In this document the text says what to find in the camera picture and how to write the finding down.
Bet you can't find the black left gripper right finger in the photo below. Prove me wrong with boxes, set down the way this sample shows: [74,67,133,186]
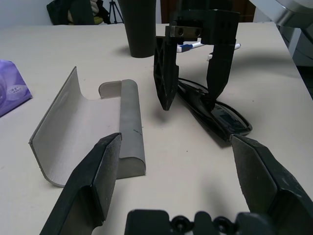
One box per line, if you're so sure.
[230,135,313,235]

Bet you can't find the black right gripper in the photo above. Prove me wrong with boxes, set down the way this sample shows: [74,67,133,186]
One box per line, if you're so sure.
[153,9,240,112]

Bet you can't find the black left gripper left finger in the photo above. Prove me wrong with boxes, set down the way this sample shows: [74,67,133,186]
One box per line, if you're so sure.
[39,133,122,235]

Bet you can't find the white marker blue cap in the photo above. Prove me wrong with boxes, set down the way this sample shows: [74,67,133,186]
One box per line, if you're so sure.
[177,43,242,53]

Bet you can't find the black sunglasses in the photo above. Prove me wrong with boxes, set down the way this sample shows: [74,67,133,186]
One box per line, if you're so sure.
[177,77,253,143]

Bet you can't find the grey glasses case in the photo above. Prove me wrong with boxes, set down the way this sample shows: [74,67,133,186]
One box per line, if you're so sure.
[28,66,147,188]

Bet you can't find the black pen cup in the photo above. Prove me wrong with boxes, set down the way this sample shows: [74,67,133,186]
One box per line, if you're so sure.
[117,0,157,59]

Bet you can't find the black tripod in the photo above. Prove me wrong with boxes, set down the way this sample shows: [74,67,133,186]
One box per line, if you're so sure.
[108,0,124,24]

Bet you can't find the purple tissue pack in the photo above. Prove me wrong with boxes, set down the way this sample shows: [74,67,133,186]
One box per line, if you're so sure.
[0,58,34,118]

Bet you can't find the black jacket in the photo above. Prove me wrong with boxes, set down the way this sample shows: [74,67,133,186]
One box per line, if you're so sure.
[46,0,111,26]

